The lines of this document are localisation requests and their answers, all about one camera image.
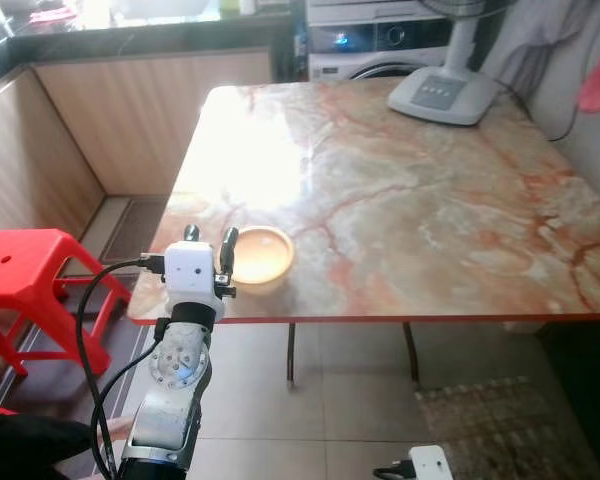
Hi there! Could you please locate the orange plastic bowl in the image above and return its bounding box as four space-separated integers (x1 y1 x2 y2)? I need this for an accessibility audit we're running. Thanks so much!
230 226 296 296

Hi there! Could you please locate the black metal table leg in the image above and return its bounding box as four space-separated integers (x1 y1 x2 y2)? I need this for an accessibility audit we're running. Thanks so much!
402 322 420 384
285 322 298 386

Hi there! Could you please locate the wooden corner bench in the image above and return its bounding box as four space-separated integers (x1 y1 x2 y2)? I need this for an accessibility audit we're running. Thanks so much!
0 48 273 241

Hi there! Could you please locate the red plastic stool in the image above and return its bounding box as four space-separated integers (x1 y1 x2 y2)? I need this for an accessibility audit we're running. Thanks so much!
0 228 133 377

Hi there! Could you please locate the person's bare foot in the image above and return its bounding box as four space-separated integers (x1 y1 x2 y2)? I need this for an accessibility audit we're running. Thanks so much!
98 415 136 446

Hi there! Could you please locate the black stone countertop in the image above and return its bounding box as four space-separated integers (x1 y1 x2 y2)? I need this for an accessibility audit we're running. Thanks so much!
0 12 303 93

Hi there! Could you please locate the person's leg in black trousers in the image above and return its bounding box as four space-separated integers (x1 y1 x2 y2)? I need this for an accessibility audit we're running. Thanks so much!
0 400 93 480

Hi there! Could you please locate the white washing machine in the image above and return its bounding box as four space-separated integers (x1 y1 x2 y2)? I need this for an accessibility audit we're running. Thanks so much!
307 0 457 82

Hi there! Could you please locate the grey standing fan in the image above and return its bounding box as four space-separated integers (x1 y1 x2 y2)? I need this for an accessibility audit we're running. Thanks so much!
387 0 502 127

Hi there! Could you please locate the brown patterned floor rug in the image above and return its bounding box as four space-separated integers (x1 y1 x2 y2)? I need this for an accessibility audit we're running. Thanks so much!
416 375 600 480

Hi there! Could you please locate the grey hanging cloth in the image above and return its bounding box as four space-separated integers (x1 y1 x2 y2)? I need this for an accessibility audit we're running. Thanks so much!
480 0 600 96

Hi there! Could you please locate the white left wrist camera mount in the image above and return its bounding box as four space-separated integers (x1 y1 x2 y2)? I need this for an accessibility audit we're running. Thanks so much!
163 242 224 298

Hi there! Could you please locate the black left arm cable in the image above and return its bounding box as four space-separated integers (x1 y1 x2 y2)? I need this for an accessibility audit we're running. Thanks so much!
75 254 169 479

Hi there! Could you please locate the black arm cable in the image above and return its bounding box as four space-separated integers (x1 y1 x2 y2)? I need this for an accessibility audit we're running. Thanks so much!
372 460 411 480
75 254 169 479

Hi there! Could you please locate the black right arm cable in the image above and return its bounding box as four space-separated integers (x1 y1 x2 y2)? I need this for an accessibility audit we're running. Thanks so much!
372 460 411 480

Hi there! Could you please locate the black fan power cable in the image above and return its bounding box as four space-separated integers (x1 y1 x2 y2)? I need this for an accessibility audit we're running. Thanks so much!
495 80 581 142

